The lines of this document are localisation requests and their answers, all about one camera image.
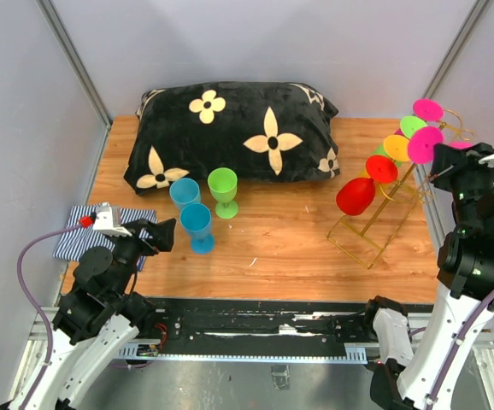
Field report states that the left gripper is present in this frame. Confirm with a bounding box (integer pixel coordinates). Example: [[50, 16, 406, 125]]
[[107, 216, 176, 298]]

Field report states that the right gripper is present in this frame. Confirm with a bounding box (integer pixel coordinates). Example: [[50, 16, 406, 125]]
[[426, 139, 494, 229]]

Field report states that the teal glass green base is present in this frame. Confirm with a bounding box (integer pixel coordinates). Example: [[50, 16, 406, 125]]
[[179, 203, 215, 255]]

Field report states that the blue wine glass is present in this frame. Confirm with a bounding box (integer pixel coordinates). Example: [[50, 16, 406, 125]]
[[169, 178, 201, 211]]

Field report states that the light green wine glass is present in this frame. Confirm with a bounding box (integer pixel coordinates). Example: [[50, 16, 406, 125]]
[[208, 167, 238, 220]]

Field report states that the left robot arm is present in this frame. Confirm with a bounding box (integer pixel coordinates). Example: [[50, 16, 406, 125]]
[[0, 219, 177, 409]]

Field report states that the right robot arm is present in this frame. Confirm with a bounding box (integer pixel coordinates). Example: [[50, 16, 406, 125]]
[[360, 143, 494, 409]]

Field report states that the pink base rear glass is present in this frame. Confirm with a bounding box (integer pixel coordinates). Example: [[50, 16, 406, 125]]
[[406, 126, 474, 165]]

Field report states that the pink base wine glass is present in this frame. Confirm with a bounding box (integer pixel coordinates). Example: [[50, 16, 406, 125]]
[[412, 98, 444, 122]]

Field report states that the red wine glass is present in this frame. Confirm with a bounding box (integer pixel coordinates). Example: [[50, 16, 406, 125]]
[[336, 155, 398, 216]]

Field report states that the magenta glass green base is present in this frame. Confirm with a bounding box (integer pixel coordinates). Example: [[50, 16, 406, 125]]
[[395, 115, 427, 139]]

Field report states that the green glass yellow base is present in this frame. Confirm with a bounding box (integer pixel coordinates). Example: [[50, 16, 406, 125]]
[[373, 134, 410, 162]]

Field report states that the blue white striped cloth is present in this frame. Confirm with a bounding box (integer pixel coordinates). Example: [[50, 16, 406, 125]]
[[53, 203, 157, 262]]

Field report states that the black floral plush pillow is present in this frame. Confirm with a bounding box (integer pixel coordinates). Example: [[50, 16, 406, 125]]
[[124, 81, 340, 196]]

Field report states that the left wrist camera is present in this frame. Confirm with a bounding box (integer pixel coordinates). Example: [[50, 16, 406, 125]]
[[92, 202, 132, 237]]

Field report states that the gold wire glass rack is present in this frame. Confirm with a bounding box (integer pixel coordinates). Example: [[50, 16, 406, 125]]
[[326, 107, 473, 269]]

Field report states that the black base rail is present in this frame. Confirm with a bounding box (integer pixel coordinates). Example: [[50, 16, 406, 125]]
[[28, 294, 494, 364]]

